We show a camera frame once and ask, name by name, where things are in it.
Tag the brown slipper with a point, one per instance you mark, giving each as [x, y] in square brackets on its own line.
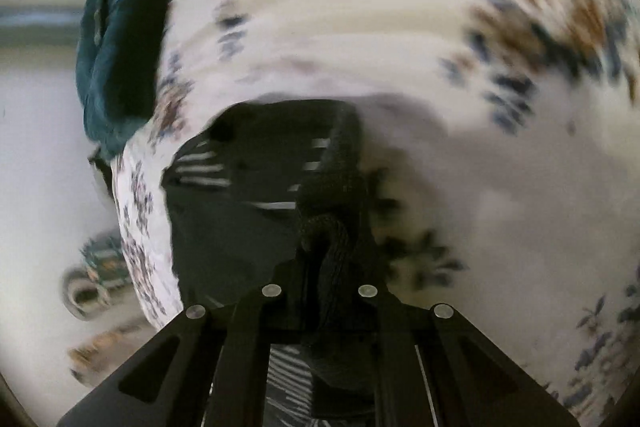
[105, 352]

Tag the floral white bed sheet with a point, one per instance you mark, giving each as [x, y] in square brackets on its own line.
[400, 57]

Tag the dark teal pillow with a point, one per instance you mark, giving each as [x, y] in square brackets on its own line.
[120, 37]

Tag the black striped small garment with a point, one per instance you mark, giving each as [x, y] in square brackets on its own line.
[240, 217]

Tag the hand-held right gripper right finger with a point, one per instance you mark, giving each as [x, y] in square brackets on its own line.
[372, 272]

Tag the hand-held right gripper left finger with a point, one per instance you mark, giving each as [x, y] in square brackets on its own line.
[292, 279]

